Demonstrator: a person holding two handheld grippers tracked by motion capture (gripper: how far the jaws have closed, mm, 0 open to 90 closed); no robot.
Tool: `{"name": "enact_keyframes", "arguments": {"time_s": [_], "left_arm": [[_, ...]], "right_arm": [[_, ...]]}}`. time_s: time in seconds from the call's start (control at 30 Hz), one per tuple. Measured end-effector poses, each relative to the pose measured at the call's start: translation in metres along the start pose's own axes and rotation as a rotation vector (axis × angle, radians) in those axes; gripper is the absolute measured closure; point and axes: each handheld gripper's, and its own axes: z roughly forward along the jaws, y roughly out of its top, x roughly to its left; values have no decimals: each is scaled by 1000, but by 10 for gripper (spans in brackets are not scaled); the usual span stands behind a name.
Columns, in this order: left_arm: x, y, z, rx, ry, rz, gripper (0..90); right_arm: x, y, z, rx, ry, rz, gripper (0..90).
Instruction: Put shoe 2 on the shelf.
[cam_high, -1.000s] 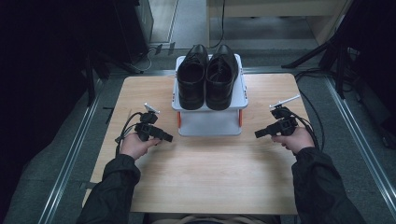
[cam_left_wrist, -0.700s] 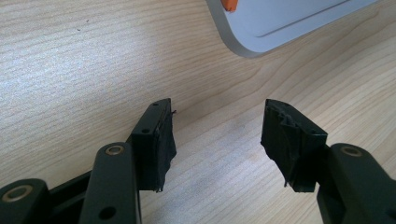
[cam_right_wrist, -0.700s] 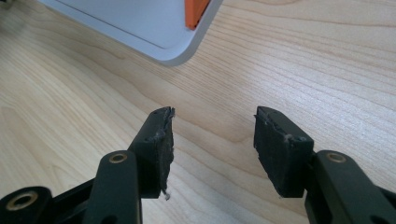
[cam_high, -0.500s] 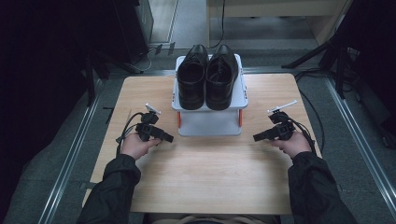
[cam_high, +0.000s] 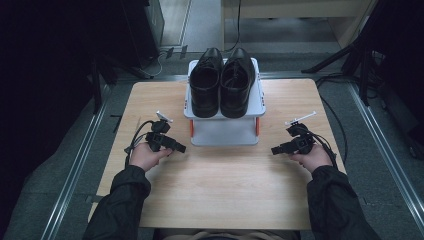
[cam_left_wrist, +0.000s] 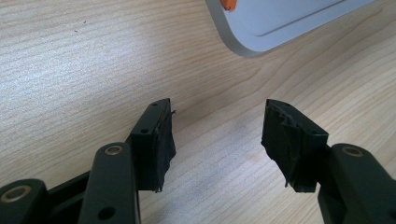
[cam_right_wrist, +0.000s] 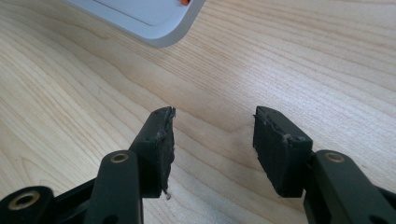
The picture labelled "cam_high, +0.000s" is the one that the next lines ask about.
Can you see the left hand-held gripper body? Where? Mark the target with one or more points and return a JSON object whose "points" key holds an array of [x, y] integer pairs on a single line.
{"points": [[158, 138]]}

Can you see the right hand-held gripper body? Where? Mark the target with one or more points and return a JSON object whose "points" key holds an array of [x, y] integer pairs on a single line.
{"points": [[303, 143]]}

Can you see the white two-tier shoe rack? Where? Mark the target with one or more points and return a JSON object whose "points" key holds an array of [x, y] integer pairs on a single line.
{"points": [[226, 131]]}

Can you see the black leather dress shoe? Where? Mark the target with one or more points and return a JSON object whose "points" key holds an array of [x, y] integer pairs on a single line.
{"points": [[205, 86], [236, 86]]}

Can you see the person's right hand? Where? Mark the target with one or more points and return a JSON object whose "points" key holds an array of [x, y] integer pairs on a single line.
{"points": [[316, 160]]}

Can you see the person's left hand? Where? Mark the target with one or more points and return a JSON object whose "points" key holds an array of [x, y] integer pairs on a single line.
{"points": [[145, 156]]}

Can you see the black metal stand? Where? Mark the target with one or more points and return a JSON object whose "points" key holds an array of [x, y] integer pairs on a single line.
{"points": [[96, 83]]}

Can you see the black power plug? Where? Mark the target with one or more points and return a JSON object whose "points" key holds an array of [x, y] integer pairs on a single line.
{"points": [[170, 52], [184, 51]]}

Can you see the black tripod stand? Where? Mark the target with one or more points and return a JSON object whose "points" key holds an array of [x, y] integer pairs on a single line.
{"points": [[365, 70]]}

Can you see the black cabinet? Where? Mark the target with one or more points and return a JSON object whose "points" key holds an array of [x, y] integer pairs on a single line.
{"points": [[138, 30]]}

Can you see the light wooden furniture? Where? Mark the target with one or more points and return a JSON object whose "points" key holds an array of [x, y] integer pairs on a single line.
{"points": [[300, 8]]}

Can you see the metal floor rail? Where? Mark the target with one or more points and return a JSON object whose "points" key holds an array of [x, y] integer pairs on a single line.
{"points": [[75, 170], [383, 143]]}

